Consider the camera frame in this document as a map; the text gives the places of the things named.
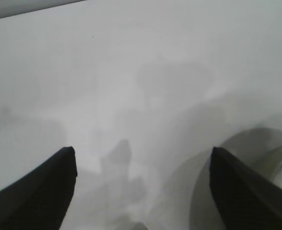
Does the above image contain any stainless steel mixing bowl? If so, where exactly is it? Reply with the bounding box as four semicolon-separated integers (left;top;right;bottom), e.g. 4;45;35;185
188;128;282;230

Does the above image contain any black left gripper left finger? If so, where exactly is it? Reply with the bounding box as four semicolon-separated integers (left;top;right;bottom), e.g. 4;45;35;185
0;146;78;230

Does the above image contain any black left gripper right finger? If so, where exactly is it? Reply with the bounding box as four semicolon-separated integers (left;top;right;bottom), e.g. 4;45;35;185
209;146;282;230

